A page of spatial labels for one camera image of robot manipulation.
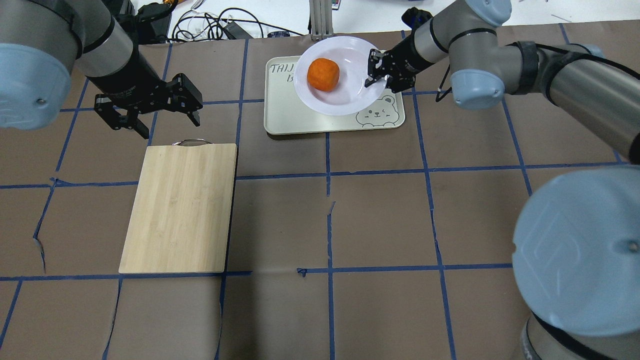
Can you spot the white round plate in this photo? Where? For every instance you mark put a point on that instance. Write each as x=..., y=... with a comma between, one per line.
x=350, y=96

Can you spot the bamboo cutting board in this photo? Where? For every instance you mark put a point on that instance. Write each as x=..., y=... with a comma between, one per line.
x=180, y=220

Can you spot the aluminium frame post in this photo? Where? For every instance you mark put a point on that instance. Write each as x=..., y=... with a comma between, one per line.
x=321, y=20

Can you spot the orange fruit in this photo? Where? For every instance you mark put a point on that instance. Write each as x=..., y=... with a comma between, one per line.
x=323, y=74

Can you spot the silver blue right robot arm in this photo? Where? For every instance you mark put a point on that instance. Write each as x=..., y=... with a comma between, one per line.
x=576, y=260

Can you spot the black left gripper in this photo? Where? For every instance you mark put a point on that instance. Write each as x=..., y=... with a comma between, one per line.
x=131, y=84

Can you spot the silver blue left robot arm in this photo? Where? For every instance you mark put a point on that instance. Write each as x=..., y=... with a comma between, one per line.
x=42, y=41

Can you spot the black flat power brick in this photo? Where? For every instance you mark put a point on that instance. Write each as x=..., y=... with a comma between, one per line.
x=152, y=23

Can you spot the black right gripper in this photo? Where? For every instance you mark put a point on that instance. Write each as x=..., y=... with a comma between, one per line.
x=403, y=61

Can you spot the cream bear tray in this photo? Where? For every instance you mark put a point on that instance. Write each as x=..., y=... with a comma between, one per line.
x=289, y=110

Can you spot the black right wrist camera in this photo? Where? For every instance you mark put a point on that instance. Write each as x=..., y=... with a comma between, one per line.
x=414, y=17

